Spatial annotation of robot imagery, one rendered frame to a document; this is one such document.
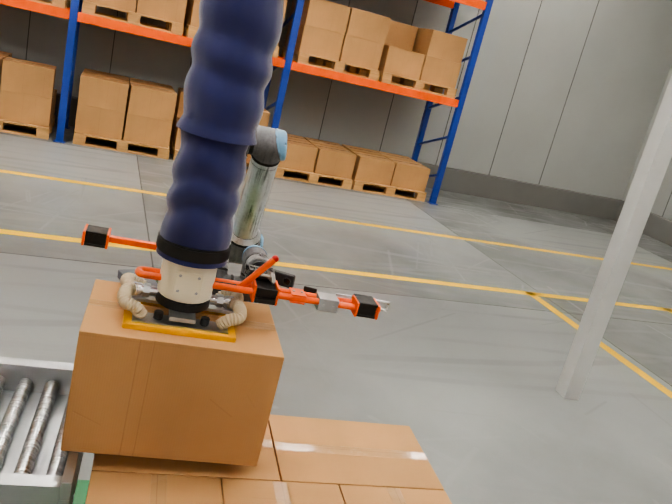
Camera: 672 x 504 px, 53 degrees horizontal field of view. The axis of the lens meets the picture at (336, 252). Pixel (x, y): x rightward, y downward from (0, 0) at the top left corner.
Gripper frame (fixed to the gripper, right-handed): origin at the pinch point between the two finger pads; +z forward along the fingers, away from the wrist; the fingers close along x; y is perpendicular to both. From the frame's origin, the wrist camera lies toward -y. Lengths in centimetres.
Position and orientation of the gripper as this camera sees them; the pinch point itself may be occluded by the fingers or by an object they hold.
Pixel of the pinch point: (272, 292)
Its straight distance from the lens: 220.1
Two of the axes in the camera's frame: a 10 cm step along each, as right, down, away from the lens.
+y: -9.5, -1.5, -2.8
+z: 2.2, 3.2, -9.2
